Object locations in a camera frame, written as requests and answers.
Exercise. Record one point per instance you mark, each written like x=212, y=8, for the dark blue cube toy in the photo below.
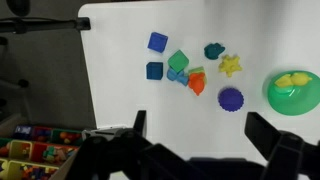
x=154, y=70

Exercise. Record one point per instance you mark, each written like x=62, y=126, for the purple round ridged toy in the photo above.
x=230, y=99

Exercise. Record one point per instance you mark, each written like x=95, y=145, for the light blue toy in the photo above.
x=180, y=77

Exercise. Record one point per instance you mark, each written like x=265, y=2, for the orange toy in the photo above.
x=196, y=82

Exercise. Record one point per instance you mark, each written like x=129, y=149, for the light green flat toy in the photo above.
x=198, y=70

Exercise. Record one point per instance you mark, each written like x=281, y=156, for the toy storage bin shelf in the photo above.
x=33, y=152

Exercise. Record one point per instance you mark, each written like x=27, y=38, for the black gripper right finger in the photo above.
x=261, y=134

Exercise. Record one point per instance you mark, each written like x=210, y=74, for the dark teal toy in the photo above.
x=212, y=51

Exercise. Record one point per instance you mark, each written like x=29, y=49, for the yellow star toy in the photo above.
x=229, y=65

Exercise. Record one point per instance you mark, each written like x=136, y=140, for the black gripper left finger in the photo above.
x=140, y=122

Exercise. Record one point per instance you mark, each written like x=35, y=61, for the green plastic bowl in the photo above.
x=294, y=100

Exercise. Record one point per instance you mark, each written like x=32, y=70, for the green cube toy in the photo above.
x=178, y=61

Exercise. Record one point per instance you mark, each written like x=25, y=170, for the yellow toy in bowl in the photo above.
x=295, y=79

